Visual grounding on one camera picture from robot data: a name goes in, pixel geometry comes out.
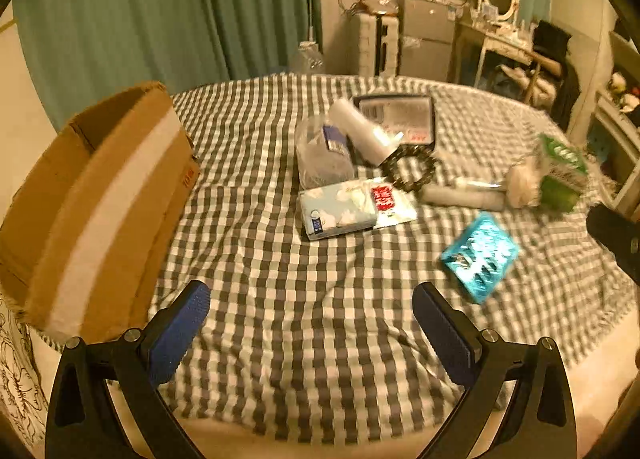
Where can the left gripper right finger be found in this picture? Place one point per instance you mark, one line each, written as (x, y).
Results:
(539, 421)

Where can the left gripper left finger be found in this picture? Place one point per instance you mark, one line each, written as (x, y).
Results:
(82, 418)

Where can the black framed labelled package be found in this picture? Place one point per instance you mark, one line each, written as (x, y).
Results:
(410, 118)

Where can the white plastic bottle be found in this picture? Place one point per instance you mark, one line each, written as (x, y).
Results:
(369, 138)

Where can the green white carton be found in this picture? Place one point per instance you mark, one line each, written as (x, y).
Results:
(563, 174)

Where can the white shelf unit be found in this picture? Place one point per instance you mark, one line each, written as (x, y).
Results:
(613, 135)

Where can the white fluffy plush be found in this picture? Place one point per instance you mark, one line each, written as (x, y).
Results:
(522, 187)

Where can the white cylindrical tube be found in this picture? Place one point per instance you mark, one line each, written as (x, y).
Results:
(459, 197)

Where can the teal patterned pack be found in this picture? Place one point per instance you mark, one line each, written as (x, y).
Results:
(481, 256)

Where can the white tapered tube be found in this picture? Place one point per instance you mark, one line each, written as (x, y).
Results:
(473, 184)

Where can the brown cardboard box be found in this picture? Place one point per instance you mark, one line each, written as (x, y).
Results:
(86, 234)

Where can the black clothes on chair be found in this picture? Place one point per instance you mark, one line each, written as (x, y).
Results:
(551, 42)

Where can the white dressing table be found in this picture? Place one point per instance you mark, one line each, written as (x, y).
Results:
(477, 55)

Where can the white red sachet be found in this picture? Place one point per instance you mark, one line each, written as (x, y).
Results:
(393, 206)

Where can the grey mini fridge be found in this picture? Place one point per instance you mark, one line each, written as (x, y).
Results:
(427, 39)

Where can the light blue tissue pack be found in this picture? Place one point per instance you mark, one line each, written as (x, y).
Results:
(337, 209)

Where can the checkered gingham bedsheet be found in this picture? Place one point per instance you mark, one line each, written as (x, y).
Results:
(314, 341)

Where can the clear plastic bag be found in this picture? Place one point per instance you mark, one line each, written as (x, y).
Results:
(323, 157)

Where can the white suitcase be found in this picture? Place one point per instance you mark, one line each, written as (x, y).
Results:
(373, 45)

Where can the clear water jug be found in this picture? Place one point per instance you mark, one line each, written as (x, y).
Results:
(307, 59)

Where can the green curtain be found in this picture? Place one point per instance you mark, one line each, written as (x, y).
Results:
(81, 51)

